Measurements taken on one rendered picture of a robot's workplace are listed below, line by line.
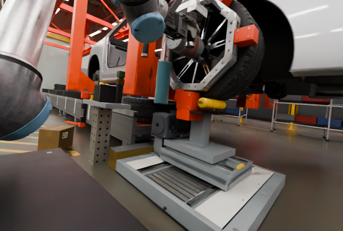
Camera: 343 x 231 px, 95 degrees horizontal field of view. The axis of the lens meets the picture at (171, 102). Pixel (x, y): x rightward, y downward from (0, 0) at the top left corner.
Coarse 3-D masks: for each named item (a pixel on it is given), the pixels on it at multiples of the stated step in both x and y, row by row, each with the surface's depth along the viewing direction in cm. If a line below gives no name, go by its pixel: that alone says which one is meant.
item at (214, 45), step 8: (208, 16) 101; (216, 16) 102; (208, 24) 101; (216, 24) 113; (224, 24) 93; (200, 32) 122; (208, 32) 124; (216, 32) 96; (208, 40) 99; (224, 40) 92; (208, 48) 104; (216, 48) 96; (176, 56) 122; (200, 56) 108; (208, 56) 99; (176, 64) 121; (184, 64) 129; (192, 64) 109; (200, 64) 108; (208, 64) 100; (176, 72) 118; (184, 72) 112; (208, 72) 98; (184, 80) 117; (192, 80) 106
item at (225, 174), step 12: (168, 156) 105; (180, 156) 98; (192, 156) 99; (180, 168) 98; (192, 168) 91; (204, 168) 86; (216, 168) 86; (228, 168) 84; (240, 168) 87; (216, 180) 80; (228, 180) 77; (240, 180) 89
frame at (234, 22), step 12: (216, 0) 85; (228, 12) 81; (228, 24) 79; (240, 24) 81; (228, 36) 79; (168, 48) 116; (228, 48) 79; (168, 60) 116; (228, 60) 78; (216, 72) 82; (180, 84) 100; (192, 84) 93; (204, 84) 87
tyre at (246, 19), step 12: (240, 12) 84; (252, 24) 81; (240, 48) 83; (252, 48) 80; (240, 60) 82; (252, 60) 84; (228, 72) 87; (240, 72) 83; (252, 72) 91; (216, 84) 91; (228, 84) 87; (240, 84) 92; (204, 96) 96; (216, 96) 93; (228, 96) 101
